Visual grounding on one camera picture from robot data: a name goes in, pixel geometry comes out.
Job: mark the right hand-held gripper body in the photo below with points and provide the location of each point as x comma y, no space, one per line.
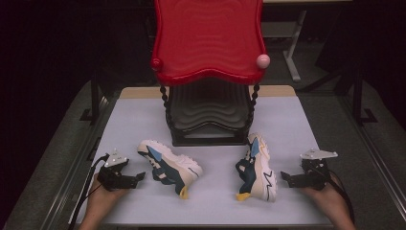
314,174

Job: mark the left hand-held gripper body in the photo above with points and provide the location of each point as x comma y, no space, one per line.
115,179

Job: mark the white and navy sneaker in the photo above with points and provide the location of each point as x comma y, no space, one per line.
265,179
172,166

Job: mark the red and black shoe rack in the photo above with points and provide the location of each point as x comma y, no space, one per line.
207,38

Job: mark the person's left hand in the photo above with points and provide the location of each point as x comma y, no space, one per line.
105,198

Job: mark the person's right hand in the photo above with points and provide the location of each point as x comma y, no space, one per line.
322,196

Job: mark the pale grey table mat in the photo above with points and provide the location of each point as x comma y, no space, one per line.
210,198

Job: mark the aluminium rail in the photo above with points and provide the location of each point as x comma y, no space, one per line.
73,166
376,153

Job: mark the black metal frame post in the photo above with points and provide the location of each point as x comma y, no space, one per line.
357,96
94,99

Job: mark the white metal desk frame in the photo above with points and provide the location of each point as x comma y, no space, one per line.
295,48

